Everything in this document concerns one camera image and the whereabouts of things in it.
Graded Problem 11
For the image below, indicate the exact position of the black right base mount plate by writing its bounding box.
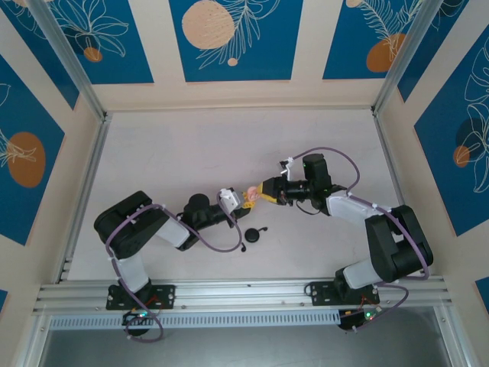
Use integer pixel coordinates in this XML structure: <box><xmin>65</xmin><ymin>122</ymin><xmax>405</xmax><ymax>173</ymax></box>
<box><xmin>305</xmin><ymin>281</ymin><xmax>381</xmax><ymax>307</ymax></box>

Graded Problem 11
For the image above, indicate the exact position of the controller board with green light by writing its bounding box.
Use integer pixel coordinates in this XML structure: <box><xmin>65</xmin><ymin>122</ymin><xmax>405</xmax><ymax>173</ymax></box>
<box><xmin>338</xmin><ymin>305</ymin><xmax>383</xmax><ymax>333</ymax></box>
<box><xmin>121</xmin><ymin>308</ymin><xmax>157</xmax><ymax>339</ymax></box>

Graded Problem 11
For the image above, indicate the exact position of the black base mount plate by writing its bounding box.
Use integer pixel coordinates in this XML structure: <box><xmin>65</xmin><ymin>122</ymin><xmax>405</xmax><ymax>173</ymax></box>
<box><xmin>105</xmin><ymin>283</ymin><xmax>176</xmax><ymax>310</ymax></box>
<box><xmin>305</xmin><ymin>281</ymin><xmax>381</xmax><ymax>307</ymax></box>

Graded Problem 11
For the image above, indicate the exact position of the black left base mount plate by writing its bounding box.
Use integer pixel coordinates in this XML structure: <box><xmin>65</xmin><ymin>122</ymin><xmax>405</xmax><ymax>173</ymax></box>
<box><xmin>105</xmin><ymin>283</ymin><xmax>176</xmax><ymax>310</ymax></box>

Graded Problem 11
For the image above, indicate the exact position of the aluminium side rail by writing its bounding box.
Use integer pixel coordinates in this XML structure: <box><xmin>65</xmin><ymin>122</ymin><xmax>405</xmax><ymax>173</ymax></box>
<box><xmin>371</xmin><ymin>106</ymin><xmax>450</xmax><ymax>291</ymax></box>
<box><xmin>53</xmin><ymin>112</ymin><xmax>114</xmax><ymax>284</ymax></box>

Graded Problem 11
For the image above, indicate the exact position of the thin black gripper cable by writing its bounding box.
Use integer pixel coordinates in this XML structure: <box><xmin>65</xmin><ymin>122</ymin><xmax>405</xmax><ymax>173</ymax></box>
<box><xmin>296</xmin><ymin>197</ymin><xmax>319</xmax><ymax>217</ymax></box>

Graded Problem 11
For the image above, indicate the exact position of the white slotted cable duct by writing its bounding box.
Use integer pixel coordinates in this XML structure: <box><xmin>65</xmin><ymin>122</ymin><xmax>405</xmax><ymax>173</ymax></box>
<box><xmin>49</xmin><ymin>310</ymin><xmax>342</xmax><ymax>329</ymax></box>

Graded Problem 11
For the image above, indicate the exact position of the long aluminium base rail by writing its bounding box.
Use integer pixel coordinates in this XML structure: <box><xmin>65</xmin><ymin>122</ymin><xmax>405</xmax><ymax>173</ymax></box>
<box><xmin>32</xmin><ymin>278</ymin><xmax>454</xmax><ymax>314</ymax></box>

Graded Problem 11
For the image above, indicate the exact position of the aluminium frame post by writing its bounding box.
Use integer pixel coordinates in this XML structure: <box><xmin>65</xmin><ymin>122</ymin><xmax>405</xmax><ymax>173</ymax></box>
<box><xmin>15</xmin><ymin>313</ymin><xmax>53</xmax><ymax>367</ymax></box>
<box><xmin>26</xmin><ymin>0</ymin><xmax>108</xmax><ymax>122</ymax></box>
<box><xmin>370</xmin><ymin>0</ymin><xmax>448</xmax><ymax>115</ymax></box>
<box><xmin>433</xmin><ymin>305</ymin><xmax>473</xmax><ymax>367</ymax></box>

